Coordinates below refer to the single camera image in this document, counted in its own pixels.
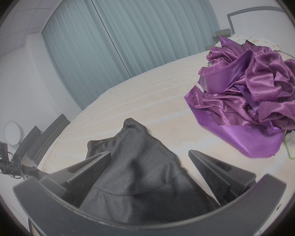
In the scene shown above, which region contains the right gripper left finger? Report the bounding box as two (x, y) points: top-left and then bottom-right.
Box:
(40, 151), (112, 201)

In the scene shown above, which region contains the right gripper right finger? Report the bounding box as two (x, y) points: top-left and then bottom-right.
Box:
(188, 149), (257, 203)

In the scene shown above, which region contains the black T-shirt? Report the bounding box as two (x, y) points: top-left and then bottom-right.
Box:
(79, 118), (220, 224)

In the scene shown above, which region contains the bed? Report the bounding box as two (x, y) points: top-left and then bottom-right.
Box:
(27, 6), (295, 230)

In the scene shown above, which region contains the black chest of drawers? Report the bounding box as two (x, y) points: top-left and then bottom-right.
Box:
(33, 114), (71, 162)

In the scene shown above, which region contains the round white mirror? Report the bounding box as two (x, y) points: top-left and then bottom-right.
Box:
(4, 121), (23, 147)

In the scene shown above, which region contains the purple satin garment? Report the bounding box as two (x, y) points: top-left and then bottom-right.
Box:
(184, 36), (295, 159)

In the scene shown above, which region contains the blue-green curtain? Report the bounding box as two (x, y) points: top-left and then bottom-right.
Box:
(83, 0), (220, 79)
(41, 0), (132, 111)

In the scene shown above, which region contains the grey bedside table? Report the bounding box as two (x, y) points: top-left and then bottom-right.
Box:
(206, 29), (231, 50)

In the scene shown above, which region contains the white printed pillow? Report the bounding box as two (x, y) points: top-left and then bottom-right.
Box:
(230, 33), (281, 51)

